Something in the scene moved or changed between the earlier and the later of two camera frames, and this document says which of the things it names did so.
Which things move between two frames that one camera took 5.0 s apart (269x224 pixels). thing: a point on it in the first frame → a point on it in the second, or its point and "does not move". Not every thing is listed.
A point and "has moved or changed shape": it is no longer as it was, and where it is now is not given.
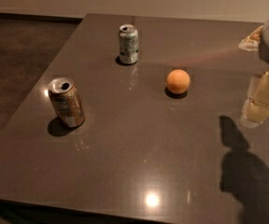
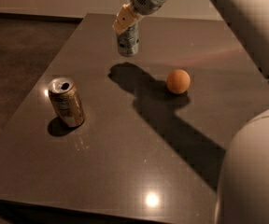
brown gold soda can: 67,102 does not move
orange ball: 177,81 does not move
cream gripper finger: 265,92 → 145,0
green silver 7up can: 129,43 has moved or changed shape
